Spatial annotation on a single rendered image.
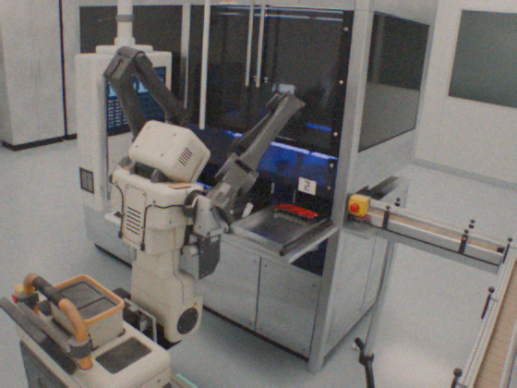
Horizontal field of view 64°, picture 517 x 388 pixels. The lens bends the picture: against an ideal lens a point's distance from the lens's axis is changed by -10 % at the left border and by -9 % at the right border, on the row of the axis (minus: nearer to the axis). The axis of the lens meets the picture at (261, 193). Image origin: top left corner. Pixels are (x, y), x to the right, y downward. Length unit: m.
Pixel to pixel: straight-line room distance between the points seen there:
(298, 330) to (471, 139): 4.61
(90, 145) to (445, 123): 5.19
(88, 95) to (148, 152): 0.83
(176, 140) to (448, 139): 5.48
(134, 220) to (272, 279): 1.10
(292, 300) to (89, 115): 1.34
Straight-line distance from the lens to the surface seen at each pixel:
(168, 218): 1.31
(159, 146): 1.36
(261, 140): 1.42
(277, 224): 1.96
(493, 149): 6.43
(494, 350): 1.37
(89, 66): 2.11
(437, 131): 6.55
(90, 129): 2.17
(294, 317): 2.36
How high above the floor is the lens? 1.69
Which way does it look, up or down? 21 degrees down
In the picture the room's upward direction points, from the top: 4 degrees clockwise
